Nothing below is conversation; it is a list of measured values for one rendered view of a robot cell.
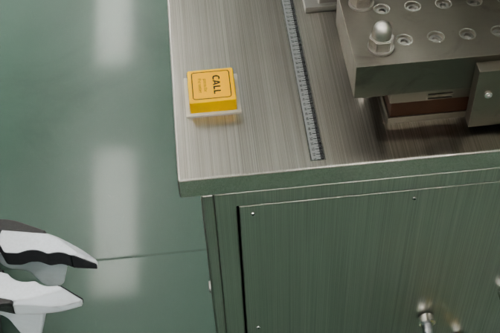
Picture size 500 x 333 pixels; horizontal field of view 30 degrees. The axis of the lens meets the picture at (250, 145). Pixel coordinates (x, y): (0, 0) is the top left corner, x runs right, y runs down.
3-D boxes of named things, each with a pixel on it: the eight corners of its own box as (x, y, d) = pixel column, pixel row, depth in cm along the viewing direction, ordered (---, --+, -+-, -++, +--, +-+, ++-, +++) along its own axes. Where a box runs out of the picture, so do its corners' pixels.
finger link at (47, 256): (107, 275, 87) (8, 274, 87) (100, 231, 83) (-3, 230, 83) (103, 301, 85) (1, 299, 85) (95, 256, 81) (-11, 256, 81)
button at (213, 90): (187, 82, 143) (186, 70, 141) (233, 77, 143) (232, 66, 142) (190, 114, 138) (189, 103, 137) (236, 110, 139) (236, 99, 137)
